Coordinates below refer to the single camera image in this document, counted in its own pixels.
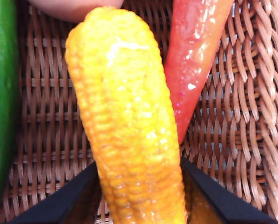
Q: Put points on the orange carrot with green leaves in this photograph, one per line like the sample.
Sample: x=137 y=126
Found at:
x=190 y=58

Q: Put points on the brown wicker basket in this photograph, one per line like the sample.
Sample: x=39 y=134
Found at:
x=246 y=105

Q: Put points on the green chili pepper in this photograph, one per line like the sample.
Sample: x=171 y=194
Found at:
x=2 y=93

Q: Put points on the yellow corn cob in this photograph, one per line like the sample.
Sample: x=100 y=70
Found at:
x=124 y=112

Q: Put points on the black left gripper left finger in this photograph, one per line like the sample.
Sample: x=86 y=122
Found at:
x=66 y=205

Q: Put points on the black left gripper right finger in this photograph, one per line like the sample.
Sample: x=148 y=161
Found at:
x=213 y=200

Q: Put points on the pale brown egg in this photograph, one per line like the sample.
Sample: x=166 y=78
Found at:
x=75 y=9

